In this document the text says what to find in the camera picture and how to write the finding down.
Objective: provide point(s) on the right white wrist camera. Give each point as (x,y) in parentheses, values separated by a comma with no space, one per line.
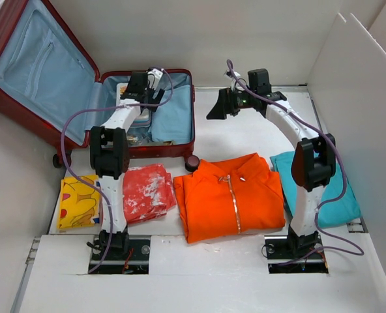
(234,84)

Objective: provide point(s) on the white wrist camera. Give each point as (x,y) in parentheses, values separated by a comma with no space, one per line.
(154,76)
(234,84)

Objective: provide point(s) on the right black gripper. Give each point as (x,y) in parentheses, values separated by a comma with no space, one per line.
(225,105)

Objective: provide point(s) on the yellow cartoon cloth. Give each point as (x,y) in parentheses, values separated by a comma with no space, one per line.
(78,205)

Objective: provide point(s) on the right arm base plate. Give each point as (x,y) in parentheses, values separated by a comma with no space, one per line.
(282,260)

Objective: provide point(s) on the red white patterned cloth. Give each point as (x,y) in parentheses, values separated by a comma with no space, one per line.
(147,193)

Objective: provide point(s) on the red open suitcase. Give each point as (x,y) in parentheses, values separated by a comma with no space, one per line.
(51,86)

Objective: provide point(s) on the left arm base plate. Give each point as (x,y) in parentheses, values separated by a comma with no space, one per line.
(134,262)

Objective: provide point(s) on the teal folded garment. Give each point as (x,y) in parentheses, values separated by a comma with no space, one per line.
(332,214)

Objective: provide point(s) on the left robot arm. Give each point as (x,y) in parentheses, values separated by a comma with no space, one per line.
(110,157)

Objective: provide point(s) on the light blue cloth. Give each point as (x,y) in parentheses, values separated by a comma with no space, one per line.
(173,121)

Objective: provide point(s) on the dark red round jar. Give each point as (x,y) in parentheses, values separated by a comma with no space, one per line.
(192,163)

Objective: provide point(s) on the orange zip jacket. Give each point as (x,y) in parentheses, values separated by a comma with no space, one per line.
(229,197)

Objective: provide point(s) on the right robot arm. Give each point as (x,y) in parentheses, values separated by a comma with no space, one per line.
(313,164)

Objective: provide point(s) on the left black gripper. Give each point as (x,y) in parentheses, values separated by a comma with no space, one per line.
(154,101)

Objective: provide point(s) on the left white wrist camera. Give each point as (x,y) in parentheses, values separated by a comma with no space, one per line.
(154,76)

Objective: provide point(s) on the white first aid box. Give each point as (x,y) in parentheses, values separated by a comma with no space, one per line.
(144,118)

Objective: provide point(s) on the small gold cap bottle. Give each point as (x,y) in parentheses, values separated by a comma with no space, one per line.
(134,140)

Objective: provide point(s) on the white foam board panel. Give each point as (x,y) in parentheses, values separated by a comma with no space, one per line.
(348,85)

